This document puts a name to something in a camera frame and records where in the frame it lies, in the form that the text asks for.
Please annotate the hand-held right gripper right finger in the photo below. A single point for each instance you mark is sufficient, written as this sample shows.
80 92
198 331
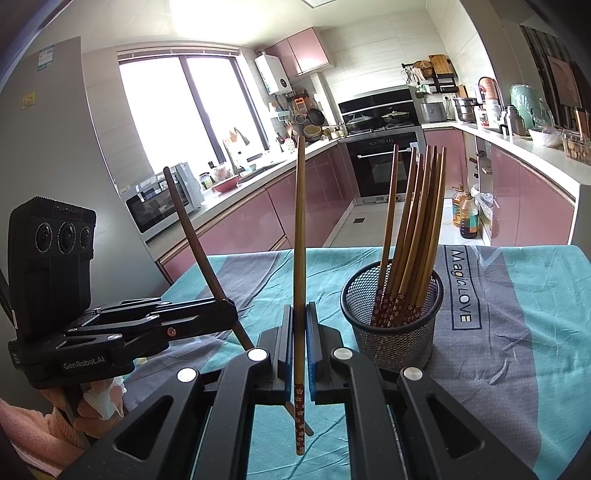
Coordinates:
311 369

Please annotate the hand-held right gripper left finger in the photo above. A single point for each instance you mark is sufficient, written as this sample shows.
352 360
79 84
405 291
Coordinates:
290 369

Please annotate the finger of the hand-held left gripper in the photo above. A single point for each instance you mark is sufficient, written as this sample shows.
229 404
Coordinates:
203 318

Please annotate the floral-tipped wooden chopstick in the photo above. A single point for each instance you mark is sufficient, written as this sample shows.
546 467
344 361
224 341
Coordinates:
299 230
194 235

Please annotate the black mesh utensil holder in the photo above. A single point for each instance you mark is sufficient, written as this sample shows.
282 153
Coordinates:
392 344

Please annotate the bundle of wooden chopsticks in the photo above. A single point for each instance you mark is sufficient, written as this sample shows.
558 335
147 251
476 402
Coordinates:
415 230

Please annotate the person's left hand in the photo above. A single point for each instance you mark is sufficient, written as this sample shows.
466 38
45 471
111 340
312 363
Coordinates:
97 427

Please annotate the white microwave oven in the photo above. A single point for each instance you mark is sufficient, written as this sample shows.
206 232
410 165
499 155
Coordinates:
152 210

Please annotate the white crumpled tissue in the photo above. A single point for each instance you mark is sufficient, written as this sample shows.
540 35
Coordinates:
106 397

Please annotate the white clear-door countertop appliance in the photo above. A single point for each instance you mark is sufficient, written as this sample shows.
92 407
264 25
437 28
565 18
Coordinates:
188 187

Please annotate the red basin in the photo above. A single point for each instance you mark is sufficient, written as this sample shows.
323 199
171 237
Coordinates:
226 184

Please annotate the grey refrigerator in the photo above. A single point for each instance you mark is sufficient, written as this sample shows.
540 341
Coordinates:
69 138

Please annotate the pink window-side lower cabinets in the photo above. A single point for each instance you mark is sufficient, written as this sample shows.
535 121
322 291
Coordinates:
286 203

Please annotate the steel sink faucet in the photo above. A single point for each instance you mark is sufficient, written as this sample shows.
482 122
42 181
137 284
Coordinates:
238 147

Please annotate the teal grey printed tablecloth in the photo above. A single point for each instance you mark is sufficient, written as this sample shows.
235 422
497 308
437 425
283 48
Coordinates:
508 369

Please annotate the kitchen window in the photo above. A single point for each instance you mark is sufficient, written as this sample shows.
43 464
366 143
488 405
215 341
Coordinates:
184 115

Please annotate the black built-in oven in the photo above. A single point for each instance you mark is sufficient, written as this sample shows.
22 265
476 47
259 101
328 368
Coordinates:
383 166

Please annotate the dark liquid plastic bottle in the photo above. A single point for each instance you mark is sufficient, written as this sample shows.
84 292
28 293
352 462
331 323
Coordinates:
470 219

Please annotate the yellow cooking oil bottle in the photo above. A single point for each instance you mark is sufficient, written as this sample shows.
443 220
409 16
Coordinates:
458 207

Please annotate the black hanging frying pan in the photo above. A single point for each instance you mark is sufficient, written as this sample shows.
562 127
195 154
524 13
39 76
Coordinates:
316 116

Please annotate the clear plastic bag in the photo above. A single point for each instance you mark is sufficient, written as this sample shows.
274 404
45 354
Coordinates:
485 210

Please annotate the black wok with lid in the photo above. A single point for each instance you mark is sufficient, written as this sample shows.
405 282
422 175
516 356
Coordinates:
359 122

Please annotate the white water heater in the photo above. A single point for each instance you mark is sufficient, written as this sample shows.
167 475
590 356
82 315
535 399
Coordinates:
273 74

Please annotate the steel pot with lid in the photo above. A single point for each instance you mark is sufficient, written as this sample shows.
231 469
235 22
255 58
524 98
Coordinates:
396 117

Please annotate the pink peninsula lower cabinets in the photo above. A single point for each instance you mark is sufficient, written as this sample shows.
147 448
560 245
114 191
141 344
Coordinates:
521 198

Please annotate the black range hood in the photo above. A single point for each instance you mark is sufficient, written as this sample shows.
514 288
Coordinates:
376 104

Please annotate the pink upper cabinet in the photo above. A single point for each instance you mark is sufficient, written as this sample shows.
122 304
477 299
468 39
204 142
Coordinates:
300 50

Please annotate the steel stockpot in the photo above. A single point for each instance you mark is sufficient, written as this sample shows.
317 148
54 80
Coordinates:
466 110

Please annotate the white lidded jar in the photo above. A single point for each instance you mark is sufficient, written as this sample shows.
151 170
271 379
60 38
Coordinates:
488 115

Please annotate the steel thermos flask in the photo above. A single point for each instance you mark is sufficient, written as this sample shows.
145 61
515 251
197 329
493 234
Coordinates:
512 121

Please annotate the white bowl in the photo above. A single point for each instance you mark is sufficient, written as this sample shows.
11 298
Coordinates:
545 137

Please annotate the wooden cutting board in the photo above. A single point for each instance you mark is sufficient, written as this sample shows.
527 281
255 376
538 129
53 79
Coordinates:
439 65

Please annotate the pink kettle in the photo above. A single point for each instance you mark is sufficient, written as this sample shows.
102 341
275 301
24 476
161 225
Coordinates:
489 90

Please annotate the mint green appliance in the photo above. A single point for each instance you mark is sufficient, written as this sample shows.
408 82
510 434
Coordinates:
526 104

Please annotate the black wall spice rack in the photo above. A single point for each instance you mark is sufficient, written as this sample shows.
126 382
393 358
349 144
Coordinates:
438 85

